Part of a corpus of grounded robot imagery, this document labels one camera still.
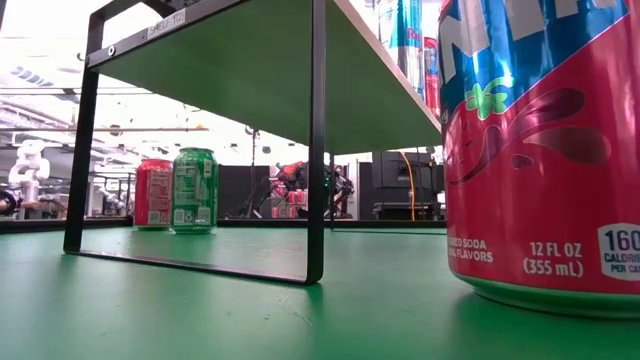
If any green Sprite soda can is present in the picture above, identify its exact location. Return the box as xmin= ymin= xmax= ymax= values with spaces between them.
xmin=170 ymin=147 xmax=220 ymax=236

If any red Fanta soda can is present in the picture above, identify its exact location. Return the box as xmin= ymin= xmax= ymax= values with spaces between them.
xmin=437 ymin=0 xmax=640 ymax=320
xmin=423 ymin=36 xmax=442 ymax=119
xmin=133 ymin=158 xmax=175 ymax=231

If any silver-blue energy drink can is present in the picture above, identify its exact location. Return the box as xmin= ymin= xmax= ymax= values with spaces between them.
xmin=378 ymin=0 xmax=425 ymax=99

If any black equipment cabinet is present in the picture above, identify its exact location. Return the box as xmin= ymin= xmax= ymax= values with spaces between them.
xmin=358 ymin=151 xmax=446 ymax=222

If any black partition panel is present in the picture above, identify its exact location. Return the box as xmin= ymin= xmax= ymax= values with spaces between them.
xmin=218 ymin=164 xmax=272 ymax=220

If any orange hanging cable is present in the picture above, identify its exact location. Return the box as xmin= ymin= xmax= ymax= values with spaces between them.
xmin=398 ymin=151 xmax=417 ymax=222

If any wooden shelf with black frame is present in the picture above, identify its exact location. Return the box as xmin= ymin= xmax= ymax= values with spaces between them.
xmin=63 ymin=0 xmax=444 ymax=286

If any black metal rig frame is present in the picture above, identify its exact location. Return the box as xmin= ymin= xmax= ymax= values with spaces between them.
xmin=0 ymin=217 xmax=447 ymax=236

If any black looped hose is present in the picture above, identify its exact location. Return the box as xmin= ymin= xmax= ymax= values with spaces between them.
xmin=0 ymin=188 xmax=22 ymax=218

